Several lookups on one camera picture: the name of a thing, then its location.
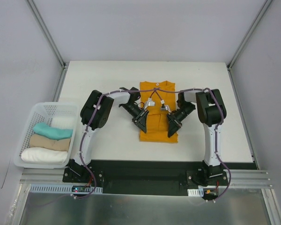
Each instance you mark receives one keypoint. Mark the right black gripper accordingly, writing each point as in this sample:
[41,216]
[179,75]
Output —
[174,119]

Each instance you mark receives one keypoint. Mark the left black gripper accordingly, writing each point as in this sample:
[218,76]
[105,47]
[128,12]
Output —
[140,116]

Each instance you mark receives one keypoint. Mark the orange t shirt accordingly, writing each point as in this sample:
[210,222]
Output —
[157,122]

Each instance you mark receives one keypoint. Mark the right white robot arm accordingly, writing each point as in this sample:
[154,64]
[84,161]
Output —
[211,113]

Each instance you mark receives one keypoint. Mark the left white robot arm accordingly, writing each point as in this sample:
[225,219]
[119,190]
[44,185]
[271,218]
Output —
[94,115]

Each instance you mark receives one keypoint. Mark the white plastic basket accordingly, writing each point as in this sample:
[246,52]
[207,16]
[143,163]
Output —
[63,115]

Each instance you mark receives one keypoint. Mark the teal rolled t shirt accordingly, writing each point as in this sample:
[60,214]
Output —
[52,133]

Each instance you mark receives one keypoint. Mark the beige rolled t shirt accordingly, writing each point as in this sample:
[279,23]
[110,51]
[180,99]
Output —
[44,142]

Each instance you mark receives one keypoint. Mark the white rolled t shirt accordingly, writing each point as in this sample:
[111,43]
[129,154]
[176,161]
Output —
[39,155]

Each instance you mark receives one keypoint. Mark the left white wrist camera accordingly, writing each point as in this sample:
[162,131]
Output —
[149,103]

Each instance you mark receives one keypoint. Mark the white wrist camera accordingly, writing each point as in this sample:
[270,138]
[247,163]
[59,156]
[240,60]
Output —
[149,103]
[164,107]

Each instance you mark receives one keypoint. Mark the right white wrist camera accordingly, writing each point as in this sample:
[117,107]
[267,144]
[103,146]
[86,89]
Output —
[164,107]

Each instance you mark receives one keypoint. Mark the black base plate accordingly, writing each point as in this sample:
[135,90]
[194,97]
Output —
[143,177]

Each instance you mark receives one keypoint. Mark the right white cable duct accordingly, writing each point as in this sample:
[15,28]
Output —
[195,192]

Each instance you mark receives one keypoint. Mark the white cable duct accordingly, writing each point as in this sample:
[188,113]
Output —
[195,192]
[64,189]

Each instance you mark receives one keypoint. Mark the left white cable duct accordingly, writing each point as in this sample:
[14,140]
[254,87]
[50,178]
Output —
[64,189]

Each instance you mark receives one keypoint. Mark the left aluminium frame post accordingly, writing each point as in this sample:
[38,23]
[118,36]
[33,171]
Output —
[45,31]

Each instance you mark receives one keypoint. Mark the aluminium frame post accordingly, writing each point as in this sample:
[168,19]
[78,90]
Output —
[255,23]
[45,31]

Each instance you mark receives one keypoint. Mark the right aluminium frame post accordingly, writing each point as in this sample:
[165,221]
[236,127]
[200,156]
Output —
[255,23]

